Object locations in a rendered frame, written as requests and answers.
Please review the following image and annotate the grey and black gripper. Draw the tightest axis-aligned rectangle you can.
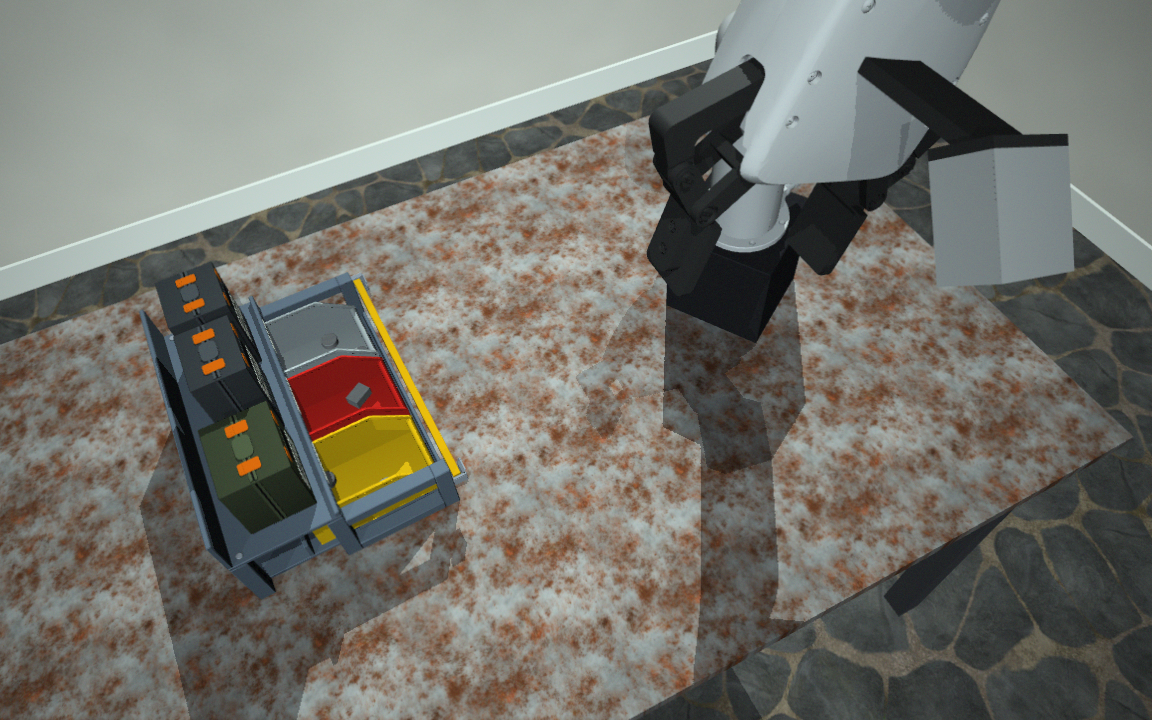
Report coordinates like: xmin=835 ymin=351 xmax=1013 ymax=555
xmin=647 ymin=0 xmax=1000 ymax=296

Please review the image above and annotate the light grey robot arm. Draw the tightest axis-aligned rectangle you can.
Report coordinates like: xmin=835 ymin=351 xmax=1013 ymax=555
xmin=717 ymin=56 xmax=1075 ymax=287

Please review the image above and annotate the yellow open bin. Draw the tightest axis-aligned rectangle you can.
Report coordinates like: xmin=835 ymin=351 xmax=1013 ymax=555
xmin=313 ymin=415 xmax=437 ymax=529

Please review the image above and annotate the red open bin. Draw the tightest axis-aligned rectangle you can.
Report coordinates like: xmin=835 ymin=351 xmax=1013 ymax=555
xmin=287 ymin=355 xmax=410 ymax=441

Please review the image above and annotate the olive green case with orange latches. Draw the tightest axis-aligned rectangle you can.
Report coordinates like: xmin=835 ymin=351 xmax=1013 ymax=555
xmin=198 ymin=401 xmax=317 ymax=535

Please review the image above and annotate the yellow vertical bar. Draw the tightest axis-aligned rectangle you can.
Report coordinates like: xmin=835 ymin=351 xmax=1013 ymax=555
xmin=353 ymin=279 xmax=461 ymax=477

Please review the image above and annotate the grey metal bin rack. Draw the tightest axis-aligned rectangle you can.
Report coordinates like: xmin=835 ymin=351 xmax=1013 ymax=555
xmin=139 ymin=272 xmax=468 ymax=599

